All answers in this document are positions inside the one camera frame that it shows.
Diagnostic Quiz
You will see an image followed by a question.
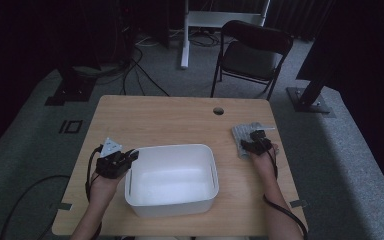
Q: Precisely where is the person's right hand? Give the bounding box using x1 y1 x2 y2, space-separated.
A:
250 143 280 188

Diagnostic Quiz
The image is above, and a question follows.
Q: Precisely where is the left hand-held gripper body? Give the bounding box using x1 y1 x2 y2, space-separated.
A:
95 137 130 179

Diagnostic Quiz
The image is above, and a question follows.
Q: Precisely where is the left hand-held gripper black cable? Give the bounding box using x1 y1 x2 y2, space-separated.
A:
0 144 104 240

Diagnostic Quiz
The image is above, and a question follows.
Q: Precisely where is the hand-held gripper black cable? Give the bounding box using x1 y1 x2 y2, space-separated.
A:
0 144 104 240
263 146 309 240

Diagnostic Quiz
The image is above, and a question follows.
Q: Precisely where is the right hand-held gripper black cable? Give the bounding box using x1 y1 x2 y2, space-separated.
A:
263 146 309 240

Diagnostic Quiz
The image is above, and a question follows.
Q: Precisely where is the grey tape strip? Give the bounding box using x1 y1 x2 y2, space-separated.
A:
289 199 309 209
50 202 73 212

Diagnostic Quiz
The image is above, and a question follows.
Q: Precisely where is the grey knitted cloth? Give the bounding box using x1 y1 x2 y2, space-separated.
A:
231 122 280 160

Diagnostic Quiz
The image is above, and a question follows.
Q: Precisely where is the white plastic storage bin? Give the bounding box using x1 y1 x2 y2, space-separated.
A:
124 143 220 218

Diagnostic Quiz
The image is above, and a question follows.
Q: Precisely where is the white floor cable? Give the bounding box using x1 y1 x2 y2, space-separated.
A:
135 34 161 48

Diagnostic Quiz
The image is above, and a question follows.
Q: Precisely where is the black stand with square base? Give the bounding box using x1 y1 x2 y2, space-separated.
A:
44 66 98 107

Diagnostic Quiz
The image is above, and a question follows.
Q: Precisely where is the black folding chair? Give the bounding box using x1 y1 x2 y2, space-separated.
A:
209 19 294 101

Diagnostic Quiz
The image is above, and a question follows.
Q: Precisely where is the person's left hand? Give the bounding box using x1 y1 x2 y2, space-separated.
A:
89 169 128 207

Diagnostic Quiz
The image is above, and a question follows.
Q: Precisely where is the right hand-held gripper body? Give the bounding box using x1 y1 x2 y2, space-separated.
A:
246 122 276 156

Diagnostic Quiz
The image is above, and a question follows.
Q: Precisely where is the white metal desk frame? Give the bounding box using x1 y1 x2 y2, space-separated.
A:
179 0 271 70

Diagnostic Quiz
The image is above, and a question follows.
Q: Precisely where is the long black floor cable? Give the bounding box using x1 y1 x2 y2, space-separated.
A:
131 58 171 98

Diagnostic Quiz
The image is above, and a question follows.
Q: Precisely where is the black leaning stand with base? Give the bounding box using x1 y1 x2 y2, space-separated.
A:
286 76 336 118

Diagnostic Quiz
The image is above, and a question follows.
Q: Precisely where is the dark curtain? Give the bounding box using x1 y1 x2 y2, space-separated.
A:
266 0 334 41

